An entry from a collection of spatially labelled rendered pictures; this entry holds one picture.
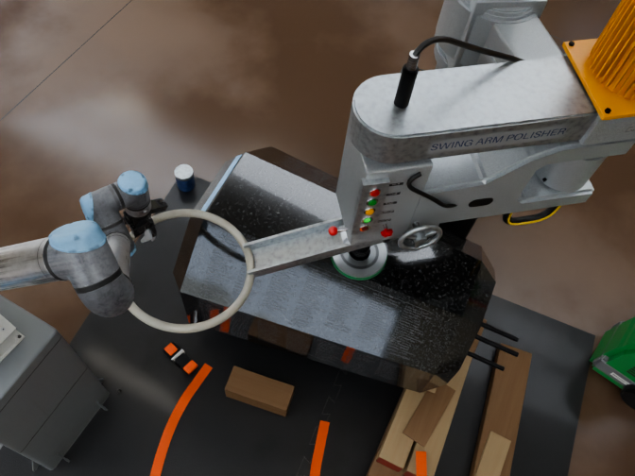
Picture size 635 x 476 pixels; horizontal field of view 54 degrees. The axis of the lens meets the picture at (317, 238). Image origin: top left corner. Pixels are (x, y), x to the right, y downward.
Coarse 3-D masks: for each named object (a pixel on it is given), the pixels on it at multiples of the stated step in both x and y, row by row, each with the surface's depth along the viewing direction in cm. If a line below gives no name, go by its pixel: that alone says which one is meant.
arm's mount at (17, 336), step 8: (0, 320) 204; (0, 328) 204; (8, 328) 206; (0, 336) 205; (8, 336) 206; (16, 336) 214; (24, 336) 215; (0, 344) 205; (8, 344) 210; (16, 344) 213; (0, 352) 208; (8, 352) 211; (0, 360) 210
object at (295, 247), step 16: (320, 224) 224; (336, 224) 226; (256, 240) 226; (272, 240) 227; (288, 240) 229; (304, 240) 228; (320, 240) 226; (336, 240) 225; (384, 240) 218; (256, 256) 228; (272, 256) 227; (288, 256) 226; (304, 256) 220; (320, 256) 221; (256, 272) 222; (272, 272) 225
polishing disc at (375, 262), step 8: (344, 232) 242; (344, 240) 240; (376, 248) 239; (384, 248) 240; (336, 256) 236; (344, 256) 237; (376, 256) 238; (384, 256) 238; (336, 264) 235; (344, 264) 235; (352, 264) 235; (360, 264) 235; (368, 264) 236; (376, 264) 236; (344, 272) 234; (352, 272) 234; (360, 272) 234; (368, 272) 234; (376, 272) 235
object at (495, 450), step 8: (488, 440) 284; (496, 440) 284; (504, 440) 285; (488, 448) 283; (496, 448) 283; (504, 448) 283; (488, 456) 281; (496, 456) 281; (504, 456) 281; (480, 464) 279; (488, 464) 279; (496, 464) 279; (480, 472) 277; (488, 472) 277; (496, 472) 278
